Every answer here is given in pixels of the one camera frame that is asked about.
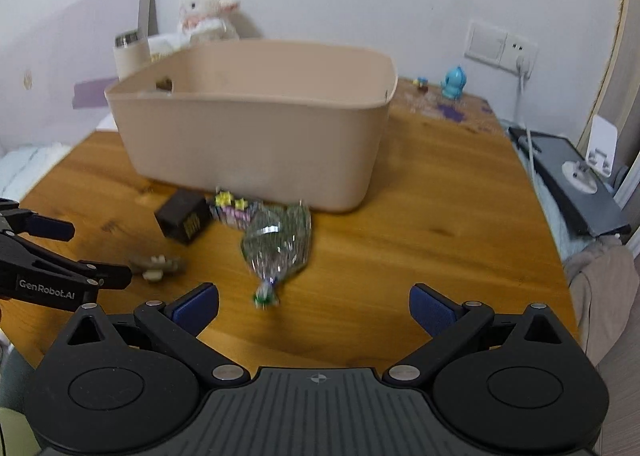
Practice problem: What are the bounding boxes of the lilac headboard panel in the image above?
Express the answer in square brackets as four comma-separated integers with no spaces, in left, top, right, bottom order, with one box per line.
[1,0,156,150]

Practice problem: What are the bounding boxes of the white phone stand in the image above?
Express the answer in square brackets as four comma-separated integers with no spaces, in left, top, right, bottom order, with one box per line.
[562,115,618,195]

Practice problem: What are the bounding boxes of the green clear snack bag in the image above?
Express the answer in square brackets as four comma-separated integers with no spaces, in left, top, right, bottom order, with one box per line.
[241,202,312,309]

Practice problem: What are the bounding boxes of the beige plastic storage basket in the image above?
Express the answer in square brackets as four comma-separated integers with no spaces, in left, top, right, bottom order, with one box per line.
[105,39,398,213]

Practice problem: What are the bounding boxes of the small colourful toy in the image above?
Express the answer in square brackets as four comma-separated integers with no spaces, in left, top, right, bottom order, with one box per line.
[412,77,430,94]

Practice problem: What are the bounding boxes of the cream thermos bottle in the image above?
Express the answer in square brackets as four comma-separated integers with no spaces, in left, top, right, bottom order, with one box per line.
[113,30,151,80]

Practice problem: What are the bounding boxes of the dark brown small box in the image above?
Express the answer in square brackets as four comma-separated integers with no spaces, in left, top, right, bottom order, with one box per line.
[154,189,214,245]

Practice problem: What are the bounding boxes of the white gold floral hair clip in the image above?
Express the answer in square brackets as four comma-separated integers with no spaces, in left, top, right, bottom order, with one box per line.
[129,255,183,283]

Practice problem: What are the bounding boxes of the white wall switch socket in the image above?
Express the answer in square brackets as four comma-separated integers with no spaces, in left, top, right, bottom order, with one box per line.
[464,20,538,77]

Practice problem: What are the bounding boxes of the gold patterned tissue box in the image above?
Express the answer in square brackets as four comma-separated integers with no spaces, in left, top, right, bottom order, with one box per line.
[150,49,174,63]

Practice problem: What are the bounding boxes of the colourful star card box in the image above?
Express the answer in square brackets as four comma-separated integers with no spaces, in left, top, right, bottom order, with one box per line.
[207,190,260,231]

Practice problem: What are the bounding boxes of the white charging cable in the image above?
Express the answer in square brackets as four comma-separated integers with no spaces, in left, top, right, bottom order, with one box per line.
[513,55,557,217]

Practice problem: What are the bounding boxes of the blue toy figurine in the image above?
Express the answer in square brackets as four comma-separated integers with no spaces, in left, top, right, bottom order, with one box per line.
[440,66,466,100]

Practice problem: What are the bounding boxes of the white plush lamb toy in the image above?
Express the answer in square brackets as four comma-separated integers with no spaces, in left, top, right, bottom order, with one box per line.
[178,0,240,45]

